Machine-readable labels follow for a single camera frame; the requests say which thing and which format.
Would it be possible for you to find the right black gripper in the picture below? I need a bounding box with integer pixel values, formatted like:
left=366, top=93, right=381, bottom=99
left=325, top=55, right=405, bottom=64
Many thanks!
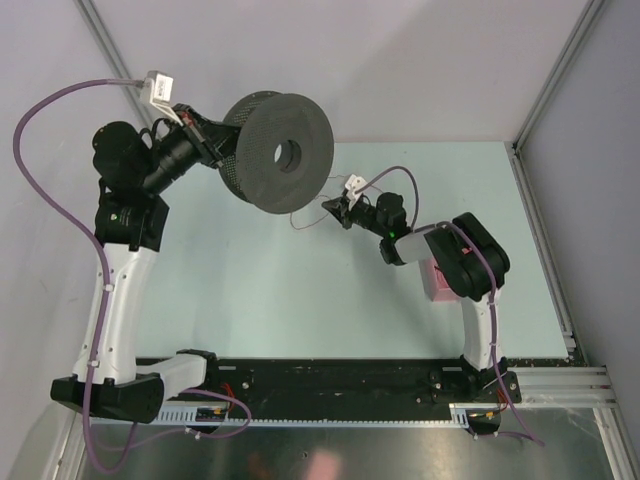
left=323, top=195, right=388, bottom=237

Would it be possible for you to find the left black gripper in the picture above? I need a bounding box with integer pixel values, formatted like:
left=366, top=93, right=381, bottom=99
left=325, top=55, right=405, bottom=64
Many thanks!
left=139, top=103, right=251, bottom=195

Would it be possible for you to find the thin red wire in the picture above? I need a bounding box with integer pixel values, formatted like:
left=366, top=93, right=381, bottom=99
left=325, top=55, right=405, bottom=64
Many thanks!
left=289, top=172, right=386, bottom=231

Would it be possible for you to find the black cable spool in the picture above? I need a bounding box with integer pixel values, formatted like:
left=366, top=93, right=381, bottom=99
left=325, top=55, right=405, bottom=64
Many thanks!
left=220, top=91, right=334, bottom=215

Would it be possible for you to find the pink plastic box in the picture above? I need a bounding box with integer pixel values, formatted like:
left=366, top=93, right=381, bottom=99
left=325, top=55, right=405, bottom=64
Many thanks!
left=423, top=258, right=458, bottom=303

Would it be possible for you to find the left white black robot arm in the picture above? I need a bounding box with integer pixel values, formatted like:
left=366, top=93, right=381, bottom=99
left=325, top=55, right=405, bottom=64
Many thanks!
left=50, top=104, right=249, bottom=424

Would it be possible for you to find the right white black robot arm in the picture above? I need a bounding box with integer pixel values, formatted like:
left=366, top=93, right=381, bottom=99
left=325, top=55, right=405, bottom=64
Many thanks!
left=322, top=193, right=510, bottom=401

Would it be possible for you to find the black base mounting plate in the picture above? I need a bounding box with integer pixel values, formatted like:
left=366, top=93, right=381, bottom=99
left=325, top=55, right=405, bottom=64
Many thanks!
left=177, top=358, right=522, bottom=421

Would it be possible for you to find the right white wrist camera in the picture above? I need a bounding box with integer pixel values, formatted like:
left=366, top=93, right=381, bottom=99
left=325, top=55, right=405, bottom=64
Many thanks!
left=343, top=174, right=367, bottom=210

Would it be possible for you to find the right aluminium frame post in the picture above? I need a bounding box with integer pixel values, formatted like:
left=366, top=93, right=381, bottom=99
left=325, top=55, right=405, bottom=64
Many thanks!
left=512, top=0, right=609, bottom=151

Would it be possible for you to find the aluminium frame post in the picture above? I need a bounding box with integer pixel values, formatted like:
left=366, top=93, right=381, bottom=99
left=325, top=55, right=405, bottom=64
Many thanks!
left=73, top=0, right=153, bottom=128
left=512, top=0, right=609, bottom=151

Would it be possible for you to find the left aluminium frame post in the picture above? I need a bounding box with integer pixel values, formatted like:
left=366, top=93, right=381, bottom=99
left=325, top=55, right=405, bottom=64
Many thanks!
left=73, top=0, right=153, bottom=128

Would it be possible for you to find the grey slotted cable duct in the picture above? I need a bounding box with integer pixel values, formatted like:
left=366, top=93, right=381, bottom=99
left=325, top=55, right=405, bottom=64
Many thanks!
left=92, top=403, right=474, bottom=427

